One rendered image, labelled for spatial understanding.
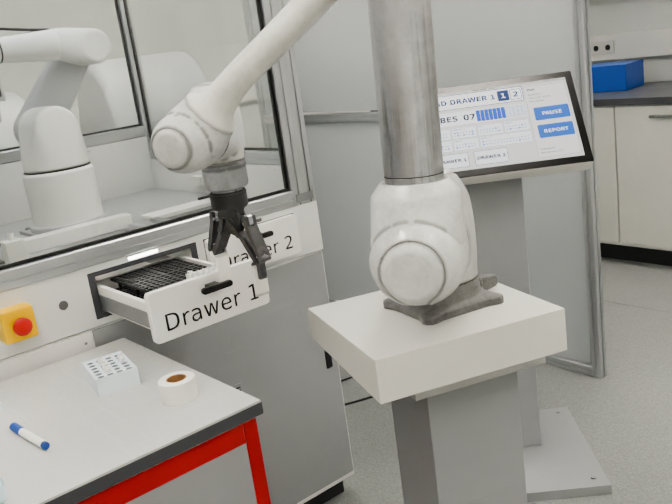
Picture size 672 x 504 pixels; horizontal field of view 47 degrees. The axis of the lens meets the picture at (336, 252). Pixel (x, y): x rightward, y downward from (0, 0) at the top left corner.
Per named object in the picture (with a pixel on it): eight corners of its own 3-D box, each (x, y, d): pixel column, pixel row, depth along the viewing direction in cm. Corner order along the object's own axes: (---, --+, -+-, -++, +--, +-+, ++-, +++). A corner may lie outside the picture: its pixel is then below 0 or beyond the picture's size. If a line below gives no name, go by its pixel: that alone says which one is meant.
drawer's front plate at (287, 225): (302, 251, 219) (296, 213, 216) (214, 281, 201) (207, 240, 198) (298, 251, 220) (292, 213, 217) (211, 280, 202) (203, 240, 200)
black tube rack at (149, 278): (225, 295, 182) (220, 269, 180) (158, 319, 171) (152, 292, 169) (179, 282, 198) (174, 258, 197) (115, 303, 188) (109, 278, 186)
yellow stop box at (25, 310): (41, 335, 170) (33, 304, 168) (7, 346, 166) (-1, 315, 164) (33, 331, 174) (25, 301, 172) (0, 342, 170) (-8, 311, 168)
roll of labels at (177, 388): (198, 401, 145) (194, 381, 144) (160, 409, 144) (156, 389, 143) (198, 386, 152) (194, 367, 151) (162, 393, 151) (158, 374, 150)
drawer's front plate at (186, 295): (270, 302, 178) (262, 256, 175) (157, 345, 161) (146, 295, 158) (266, 301, 179) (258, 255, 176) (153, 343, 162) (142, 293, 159)
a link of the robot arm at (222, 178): (229, 156, 161) (234, 184, 163) (191, 165, 156) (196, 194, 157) (253, 157, 155) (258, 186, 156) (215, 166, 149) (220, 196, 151)
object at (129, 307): (259, 297, 178) (254, 271, 176) (159, 334, 163) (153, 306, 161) (174, 273, 208) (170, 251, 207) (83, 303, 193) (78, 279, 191)
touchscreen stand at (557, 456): (611, 493, 227) (594, 147, 201) (457, 509, 229) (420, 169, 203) (567, 414, 275) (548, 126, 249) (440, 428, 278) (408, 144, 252)
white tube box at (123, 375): (140, 384, 157) (137, 366, 156) (99, 397, 153) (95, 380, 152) (124, 366, 167) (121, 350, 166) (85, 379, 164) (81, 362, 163)
